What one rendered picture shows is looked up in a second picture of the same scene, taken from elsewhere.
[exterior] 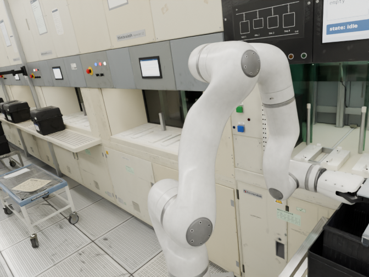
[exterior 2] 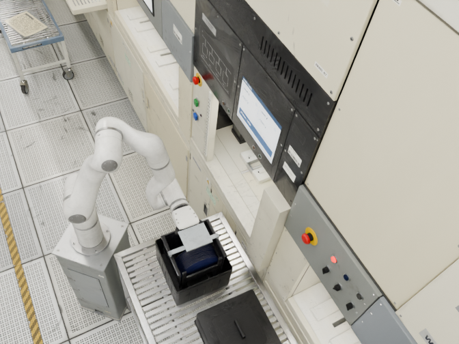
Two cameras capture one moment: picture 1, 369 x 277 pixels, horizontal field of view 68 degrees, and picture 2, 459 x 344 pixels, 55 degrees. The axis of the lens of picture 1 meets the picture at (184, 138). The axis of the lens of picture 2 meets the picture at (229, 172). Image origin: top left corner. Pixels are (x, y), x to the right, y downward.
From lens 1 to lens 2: 1.45 m
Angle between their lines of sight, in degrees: 34
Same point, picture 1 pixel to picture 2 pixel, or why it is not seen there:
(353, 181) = (187, 222)
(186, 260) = not seen: hidden behind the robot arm
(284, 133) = (157, 180)
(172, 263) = not seen: hidden behind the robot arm
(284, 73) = (153, 158)
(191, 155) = (80, 183)
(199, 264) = (85, 225)
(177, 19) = not seen: outside the picture
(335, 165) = (259, 179)
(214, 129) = (95, 177)
